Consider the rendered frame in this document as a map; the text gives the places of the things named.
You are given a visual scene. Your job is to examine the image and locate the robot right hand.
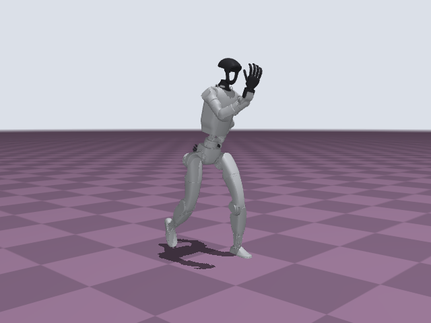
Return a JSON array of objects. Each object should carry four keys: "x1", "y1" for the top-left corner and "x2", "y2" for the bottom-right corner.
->
[{"x1": 242, "y1": 63, "x2": 263, "y2": 98}]

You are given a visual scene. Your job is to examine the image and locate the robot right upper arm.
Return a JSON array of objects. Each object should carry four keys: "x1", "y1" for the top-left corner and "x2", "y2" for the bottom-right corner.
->
[{"x1": 201, "y1": 87, "x2": 232, "y2": 122}]

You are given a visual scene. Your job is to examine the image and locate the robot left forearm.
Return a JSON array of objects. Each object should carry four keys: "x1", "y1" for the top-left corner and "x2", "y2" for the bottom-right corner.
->
[{"x1": 216, "y1": 128, "x2": 231, "y2": 148}]

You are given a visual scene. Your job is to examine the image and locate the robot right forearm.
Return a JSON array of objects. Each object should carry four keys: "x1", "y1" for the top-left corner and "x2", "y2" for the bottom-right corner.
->
[{"x1": 218, "y1": 92, "x2": 254, "y2": 118}]

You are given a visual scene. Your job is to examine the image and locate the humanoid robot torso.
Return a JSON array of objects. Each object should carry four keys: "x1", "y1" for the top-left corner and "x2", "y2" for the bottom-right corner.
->
[{"x1": 197, "y1": 84, "x2": 238, "y2": 165}]

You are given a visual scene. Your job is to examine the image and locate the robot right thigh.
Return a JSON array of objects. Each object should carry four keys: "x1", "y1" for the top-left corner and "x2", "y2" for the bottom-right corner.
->
[{"x1": 183, "y1": 151, "x2": 203, "y2": 213}]

